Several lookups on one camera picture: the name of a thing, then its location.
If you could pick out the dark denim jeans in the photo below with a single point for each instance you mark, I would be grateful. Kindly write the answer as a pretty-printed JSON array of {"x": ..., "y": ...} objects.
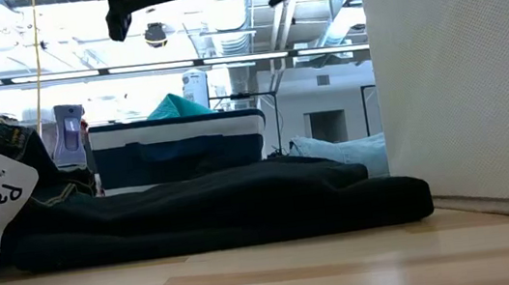
[{"x": 1, "y": 137}]

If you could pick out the light blue jeans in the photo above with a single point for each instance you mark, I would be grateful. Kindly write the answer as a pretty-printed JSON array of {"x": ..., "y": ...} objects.
[{"x": 358, "y": 151}]

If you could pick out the black garment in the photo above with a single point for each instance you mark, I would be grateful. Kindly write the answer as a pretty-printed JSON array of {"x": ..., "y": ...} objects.
[{"x": 219, "y": 210}]

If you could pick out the white cylindrical appliance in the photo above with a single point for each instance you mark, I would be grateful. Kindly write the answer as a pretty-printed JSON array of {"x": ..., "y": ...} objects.
[{"x": 195, "y": 89}]

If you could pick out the teal cloth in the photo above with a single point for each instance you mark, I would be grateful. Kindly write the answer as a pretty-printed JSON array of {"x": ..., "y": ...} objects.
[{"x": 177, "y": 108}]

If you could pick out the navy striped fabric bin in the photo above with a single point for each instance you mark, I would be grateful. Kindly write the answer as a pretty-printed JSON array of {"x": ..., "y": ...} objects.
[{"x": 179, "y": 159}]

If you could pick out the beige fabric box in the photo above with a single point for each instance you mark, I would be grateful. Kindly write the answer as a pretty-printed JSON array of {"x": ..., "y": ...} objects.
[{"x": 471, "y": 86}]

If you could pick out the silver ventilation duct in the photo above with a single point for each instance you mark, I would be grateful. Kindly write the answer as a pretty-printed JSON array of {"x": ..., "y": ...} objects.
[{"x": 229, "y": 14}]

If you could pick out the black metal stand frame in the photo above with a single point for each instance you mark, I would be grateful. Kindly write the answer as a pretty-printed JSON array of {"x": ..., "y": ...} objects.
[{"x": 277, "y": 120}]

